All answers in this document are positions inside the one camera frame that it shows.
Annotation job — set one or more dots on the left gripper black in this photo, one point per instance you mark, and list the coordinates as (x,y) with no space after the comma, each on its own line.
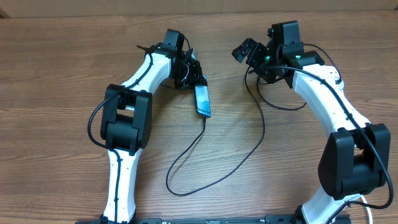
(195,78)

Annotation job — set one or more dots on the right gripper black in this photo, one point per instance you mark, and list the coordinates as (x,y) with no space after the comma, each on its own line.
(257,51)

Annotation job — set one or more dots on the Samsung Galaxy smartphone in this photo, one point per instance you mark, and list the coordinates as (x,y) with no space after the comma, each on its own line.
(202,101)

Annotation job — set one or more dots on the white power strip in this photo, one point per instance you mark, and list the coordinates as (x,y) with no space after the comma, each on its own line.
(334,77)

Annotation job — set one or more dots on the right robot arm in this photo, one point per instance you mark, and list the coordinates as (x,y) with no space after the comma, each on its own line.
(356,156)

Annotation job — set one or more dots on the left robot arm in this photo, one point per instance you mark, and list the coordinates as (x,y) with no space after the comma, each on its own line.
(126,121)

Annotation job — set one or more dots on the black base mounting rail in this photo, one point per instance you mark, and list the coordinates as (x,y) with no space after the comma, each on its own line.
(214,221)

